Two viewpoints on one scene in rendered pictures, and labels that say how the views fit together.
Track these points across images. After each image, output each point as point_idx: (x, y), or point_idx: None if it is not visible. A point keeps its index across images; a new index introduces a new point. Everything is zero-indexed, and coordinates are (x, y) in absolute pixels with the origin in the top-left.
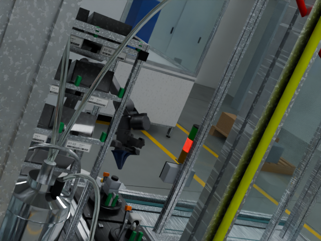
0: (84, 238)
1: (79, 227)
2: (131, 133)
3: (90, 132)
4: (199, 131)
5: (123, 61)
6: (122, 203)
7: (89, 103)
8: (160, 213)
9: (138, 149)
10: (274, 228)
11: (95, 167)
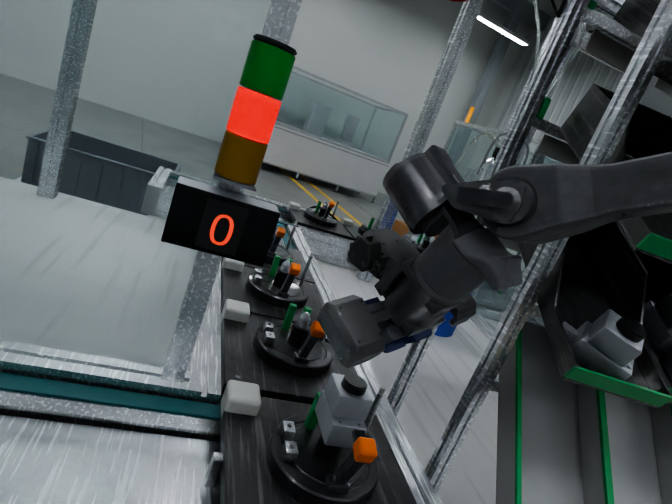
0: (372, 375)
1: (383, 399)
2: (416, 258)
3: None
4: None
5: (586, 49)
6: (249, 470)
7: (565, 162)
8: (197, 335)
9: (332, 302)
10: None
11: None
